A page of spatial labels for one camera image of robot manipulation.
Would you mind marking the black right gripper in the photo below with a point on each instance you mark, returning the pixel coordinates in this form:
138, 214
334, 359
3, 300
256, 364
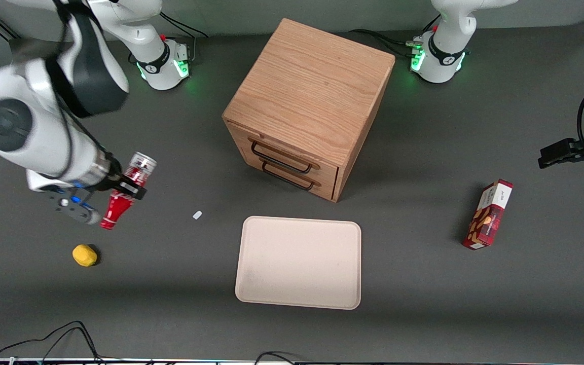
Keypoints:
114, 176

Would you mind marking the red coke bottle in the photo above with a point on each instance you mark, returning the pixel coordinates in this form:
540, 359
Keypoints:
139, 170

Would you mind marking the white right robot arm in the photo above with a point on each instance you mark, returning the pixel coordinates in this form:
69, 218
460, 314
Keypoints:
43, 132

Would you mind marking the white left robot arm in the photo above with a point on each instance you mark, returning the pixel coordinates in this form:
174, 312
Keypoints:
446, 45

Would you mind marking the beige plastic tray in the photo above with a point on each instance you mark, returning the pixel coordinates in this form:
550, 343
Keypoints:
299, 262

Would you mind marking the small white scrap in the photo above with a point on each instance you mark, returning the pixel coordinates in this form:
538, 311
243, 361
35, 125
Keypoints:
197, 215

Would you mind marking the yellow lemon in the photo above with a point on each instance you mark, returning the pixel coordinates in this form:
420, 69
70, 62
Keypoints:
84, 255

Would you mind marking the red plaid shortbread box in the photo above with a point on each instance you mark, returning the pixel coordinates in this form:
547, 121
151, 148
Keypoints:
489, 215

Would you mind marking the wooden drawer front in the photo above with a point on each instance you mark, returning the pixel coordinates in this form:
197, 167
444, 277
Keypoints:
317, 188
292, 149

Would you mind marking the wooden drawer cabinet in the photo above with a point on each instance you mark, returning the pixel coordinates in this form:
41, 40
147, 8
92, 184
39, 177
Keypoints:
312, 86

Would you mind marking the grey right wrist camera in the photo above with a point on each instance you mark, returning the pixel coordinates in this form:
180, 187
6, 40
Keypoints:
76, 209

